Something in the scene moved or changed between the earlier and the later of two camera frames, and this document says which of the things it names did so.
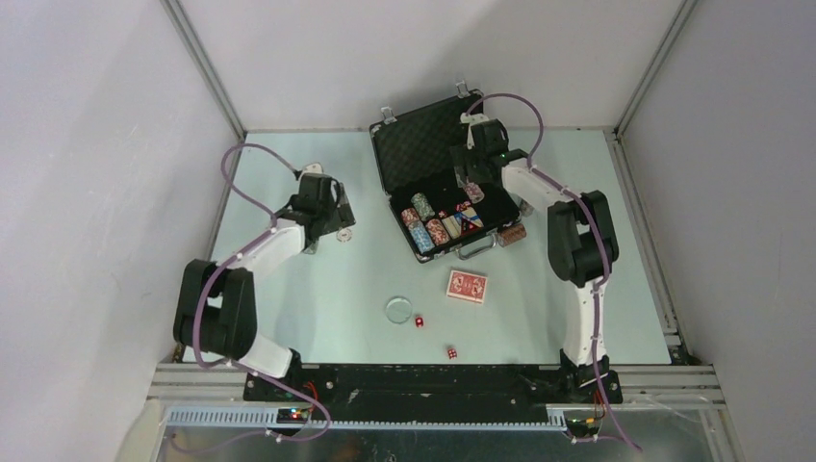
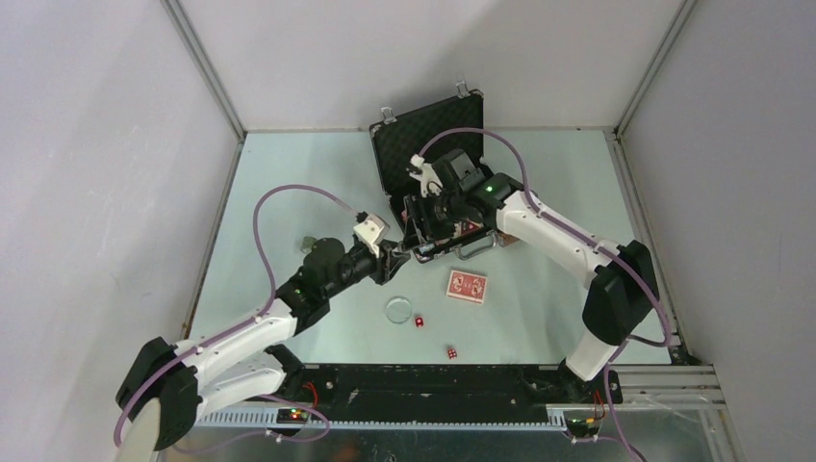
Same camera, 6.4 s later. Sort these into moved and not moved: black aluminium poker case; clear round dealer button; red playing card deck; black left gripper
Moved: black left gripper
Not moved: clear round dealer button; black aluminium poker case; red playing card deck
